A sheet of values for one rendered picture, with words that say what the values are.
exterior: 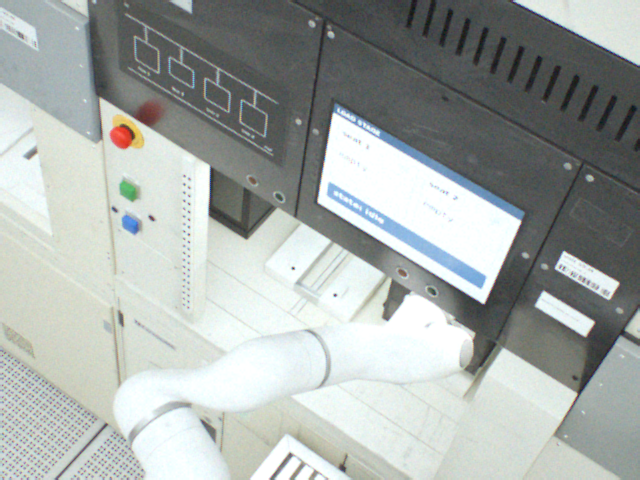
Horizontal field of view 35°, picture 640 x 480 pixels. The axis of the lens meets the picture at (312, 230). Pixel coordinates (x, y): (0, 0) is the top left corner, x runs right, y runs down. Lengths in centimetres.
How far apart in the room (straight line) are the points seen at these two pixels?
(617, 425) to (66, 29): 99
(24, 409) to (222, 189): 111
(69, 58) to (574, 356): 89
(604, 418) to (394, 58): 59
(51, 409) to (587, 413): 180
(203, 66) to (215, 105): 7
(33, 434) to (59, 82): 140
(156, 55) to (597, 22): 70
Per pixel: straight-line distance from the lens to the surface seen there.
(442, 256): 141
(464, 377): 204
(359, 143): 135
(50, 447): 292
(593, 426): 152
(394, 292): 192
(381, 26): 121
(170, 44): 148
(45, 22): 167
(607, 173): 118
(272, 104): 141
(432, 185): 132
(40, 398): 298
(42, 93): 182
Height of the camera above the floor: 264
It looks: 53 degrees down
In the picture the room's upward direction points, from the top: 10 degrees clockwise
